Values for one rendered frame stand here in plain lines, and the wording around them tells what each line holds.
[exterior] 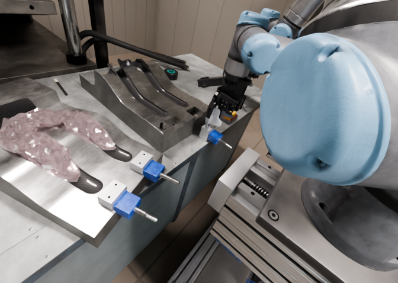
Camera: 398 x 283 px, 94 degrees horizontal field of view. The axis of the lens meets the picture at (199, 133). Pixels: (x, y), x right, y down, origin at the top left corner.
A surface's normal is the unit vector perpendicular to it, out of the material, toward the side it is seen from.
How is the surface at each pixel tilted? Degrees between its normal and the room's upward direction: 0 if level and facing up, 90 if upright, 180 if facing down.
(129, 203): 0
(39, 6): 90
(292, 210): 0
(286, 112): 97
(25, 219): 0
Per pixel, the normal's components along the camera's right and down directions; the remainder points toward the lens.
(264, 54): 0.02, 0.65
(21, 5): 0.76, 0.54
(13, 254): 0.22, -0.74
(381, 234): -0.48, 0.18
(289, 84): -0.99, -0.02
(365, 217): -0.70, 0.00
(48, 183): 0.62, -0.47
